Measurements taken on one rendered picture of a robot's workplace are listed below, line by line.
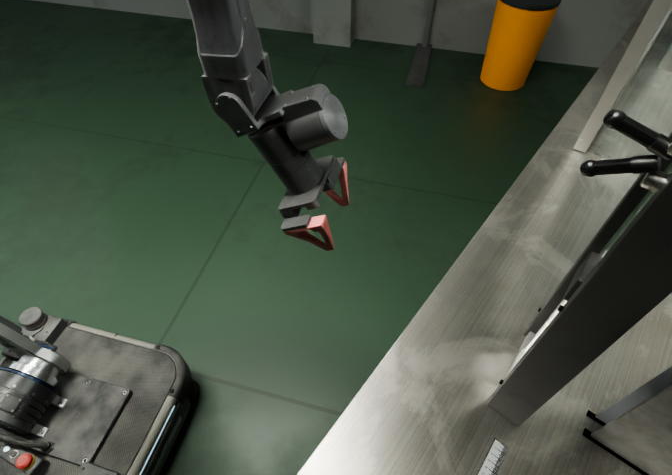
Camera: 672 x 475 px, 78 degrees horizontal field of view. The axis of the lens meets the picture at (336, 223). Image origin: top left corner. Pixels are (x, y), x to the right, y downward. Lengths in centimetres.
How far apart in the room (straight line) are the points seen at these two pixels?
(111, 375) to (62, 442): 21
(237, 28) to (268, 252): 155
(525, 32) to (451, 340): 248
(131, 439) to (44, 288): 98
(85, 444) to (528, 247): 127
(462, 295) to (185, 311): 133
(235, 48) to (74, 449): 125
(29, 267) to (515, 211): 204
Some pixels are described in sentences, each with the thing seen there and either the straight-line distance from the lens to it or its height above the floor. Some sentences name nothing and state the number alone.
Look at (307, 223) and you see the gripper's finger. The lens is 57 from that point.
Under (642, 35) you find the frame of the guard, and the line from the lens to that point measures 105.
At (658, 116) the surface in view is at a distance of 112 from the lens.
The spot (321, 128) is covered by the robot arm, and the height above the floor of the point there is 124.
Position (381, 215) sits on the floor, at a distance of 210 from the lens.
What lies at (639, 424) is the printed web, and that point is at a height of 100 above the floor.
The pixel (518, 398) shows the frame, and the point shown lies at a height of 97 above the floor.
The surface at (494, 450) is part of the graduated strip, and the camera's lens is 69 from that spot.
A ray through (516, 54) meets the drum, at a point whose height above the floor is 27.
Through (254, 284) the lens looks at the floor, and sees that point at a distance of 187.
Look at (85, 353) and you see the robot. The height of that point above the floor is 24.
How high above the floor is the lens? 154
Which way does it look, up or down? 49 degrees down
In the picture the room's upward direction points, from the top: straight up
